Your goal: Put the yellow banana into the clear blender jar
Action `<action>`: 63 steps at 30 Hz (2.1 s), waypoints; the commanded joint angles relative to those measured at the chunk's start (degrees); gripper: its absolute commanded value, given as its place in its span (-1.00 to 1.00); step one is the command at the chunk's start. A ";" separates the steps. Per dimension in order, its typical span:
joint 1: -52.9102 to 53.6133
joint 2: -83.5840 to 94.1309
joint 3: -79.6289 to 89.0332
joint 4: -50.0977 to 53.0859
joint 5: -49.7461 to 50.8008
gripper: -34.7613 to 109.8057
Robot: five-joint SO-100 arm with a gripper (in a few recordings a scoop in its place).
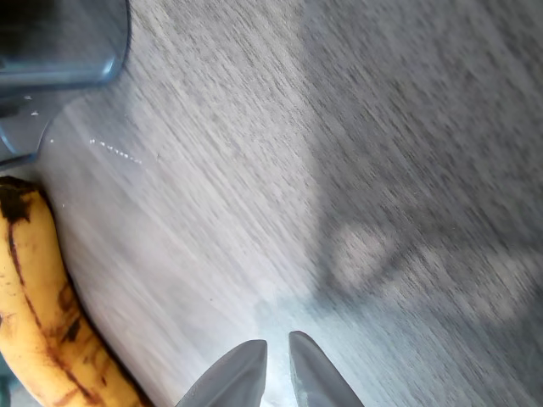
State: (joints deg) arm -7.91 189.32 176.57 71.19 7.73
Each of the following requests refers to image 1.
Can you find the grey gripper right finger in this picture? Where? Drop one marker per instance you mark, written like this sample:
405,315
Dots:
314,377

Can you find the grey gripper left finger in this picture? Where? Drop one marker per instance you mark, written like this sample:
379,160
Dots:
237,377

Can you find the clear plastic blender jar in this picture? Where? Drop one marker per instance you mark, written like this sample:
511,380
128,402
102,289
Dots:
63,46

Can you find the spotted ripe yellow banana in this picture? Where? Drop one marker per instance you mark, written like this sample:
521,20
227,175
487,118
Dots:
38,313

